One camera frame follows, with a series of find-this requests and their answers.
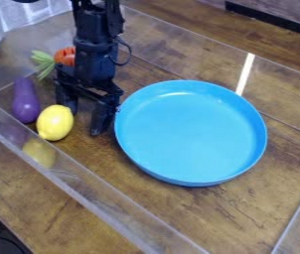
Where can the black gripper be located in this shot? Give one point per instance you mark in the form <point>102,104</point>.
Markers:
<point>89,79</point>

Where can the yellow toy lemon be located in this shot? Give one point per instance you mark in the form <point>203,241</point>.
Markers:
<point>56,122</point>

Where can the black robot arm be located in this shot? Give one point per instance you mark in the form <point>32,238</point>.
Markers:
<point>98,23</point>

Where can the blue round tray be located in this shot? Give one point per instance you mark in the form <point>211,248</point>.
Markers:
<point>191,132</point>

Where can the purple toy eggplant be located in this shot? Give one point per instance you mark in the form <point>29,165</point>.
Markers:
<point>26,104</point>

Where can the orange toy carrot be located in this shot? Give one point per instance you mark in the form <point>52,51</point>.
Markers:
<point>46,61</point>

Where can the grey patterned curtain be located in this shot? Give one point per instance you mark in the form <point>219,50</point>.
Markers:
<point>22,14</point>

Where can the clear acrylic enclosure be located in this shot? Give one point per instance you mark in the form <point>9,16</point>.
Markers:
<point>93,204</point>

